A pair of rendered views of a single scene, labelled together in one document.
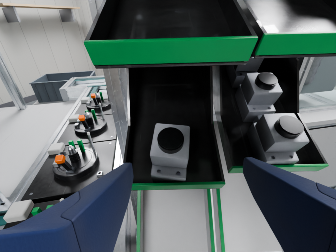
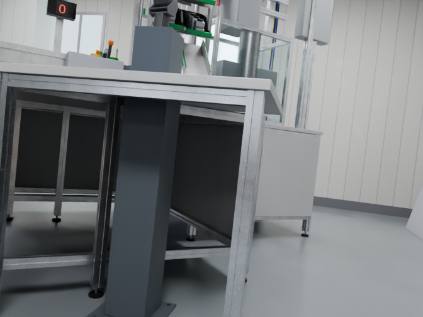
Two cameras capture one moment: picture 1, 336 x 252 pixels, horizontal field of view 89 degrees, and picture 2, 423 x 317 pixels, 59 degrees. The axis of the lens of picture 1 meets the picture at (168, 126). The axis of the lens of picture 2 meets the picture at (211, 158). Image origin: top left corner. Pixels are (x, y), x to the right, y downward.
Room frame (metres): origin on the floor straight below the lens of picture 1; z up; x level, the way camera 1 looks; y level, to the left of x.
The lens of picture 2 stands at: (-1.61, 0.35, 0.67)
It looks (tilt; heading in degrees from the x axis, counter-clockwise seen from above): 2 degrees down; 341
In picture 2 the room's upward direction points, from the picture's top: 6 degrees clockwise
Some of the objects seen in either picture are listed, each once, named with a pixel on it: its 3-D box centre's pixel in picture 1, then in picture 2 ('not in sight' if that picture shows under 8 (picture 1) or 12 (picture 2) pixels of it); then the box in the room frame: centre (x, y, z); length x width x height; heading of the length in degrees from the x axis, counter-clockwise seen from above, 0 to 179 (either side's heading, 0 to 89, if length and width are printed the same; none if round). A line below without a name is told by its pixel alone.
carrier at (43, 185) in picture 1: (73, 155); not in sight; (0.44, 0.31, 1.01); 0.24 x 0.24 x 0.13; 10
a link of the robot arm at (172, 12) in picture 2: not in sight; (162, 8); (-0.21, 0.10, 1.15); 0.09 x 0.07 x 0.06; 44
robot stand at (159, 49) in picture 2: not in sight; (157, 59); (-0.21, 0.10, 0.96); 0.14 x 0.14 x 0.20; 58
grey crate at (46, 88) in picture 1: (68, 85); not in sight; (2.10, 1.22, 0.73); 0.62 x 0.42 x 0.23; 100
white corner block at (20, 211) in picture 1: (21, 212); not in sight; (0.26, 0.38, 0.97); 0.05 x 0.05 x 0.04; 10
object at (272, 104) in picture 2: not in sight; (159, 92); (-0.17, 0.08, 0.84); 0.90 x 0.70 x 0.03; 58
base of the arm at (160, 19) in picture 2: not in sight; (161, 24); (-0.21, 0.10, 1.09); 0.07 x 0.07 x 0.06; 58
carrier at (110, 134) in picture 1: (89, 119); not in sight; (0.68, 0.35, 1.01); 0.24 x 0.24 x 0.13; 10
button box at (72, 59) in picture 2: not in sight; (94, 65); (-0.04, 0.32, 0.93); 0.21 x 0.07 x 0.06; 100
